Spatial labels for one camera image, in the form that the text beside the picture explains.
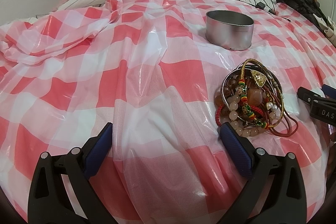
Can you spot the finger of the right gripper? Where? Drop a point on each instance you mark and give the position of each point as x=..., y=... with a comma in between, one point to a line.
x=311, y=98
x=329, y=91

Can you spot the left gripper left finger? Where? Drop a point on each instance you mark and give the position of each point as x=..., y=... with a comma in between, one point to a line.
x=61, y=192

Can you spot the black jacket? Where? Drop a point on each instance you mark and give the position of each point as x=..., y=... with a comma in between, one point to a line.
x=311, y=11

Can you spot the round silver metal tin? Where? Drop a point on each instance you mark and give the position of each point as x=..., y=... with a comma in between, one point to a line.
x=229, y=29

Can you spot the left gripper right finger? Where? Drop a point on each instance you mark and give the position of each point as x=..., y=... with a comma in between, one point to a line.
x=274, y=191

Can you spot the silver metal bangle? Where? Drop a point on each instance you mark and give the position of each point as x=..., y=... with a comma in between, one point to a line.
x=253, y=93

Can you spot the red white checkered plastic cloth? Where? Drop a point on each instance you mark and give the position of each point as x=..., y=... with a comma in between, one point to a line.
x=147, y=67

